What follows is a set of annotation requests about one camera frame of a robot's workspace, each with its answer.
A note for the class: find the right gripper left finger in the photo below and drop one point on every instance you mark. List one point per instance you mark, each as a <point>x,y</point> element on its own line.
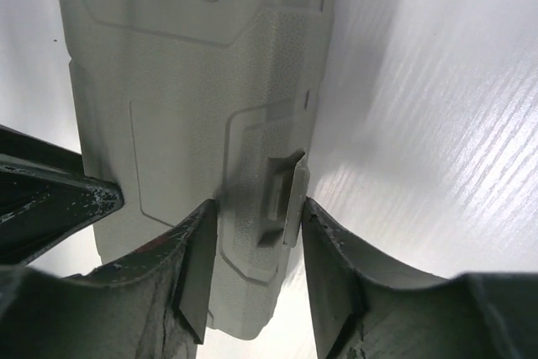
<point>151,303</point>

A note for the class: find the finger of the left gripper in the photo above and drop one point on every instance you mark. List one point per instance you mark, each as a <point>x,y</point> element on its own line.
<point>46,197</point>

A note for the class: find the grey plastic tool case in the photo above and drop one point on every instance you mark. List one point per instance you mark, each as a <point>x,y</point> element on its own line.
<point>179,101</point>

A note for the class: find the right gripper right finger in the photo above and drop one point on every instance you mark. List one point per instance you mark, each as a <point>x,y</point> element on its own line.
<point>367,304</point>

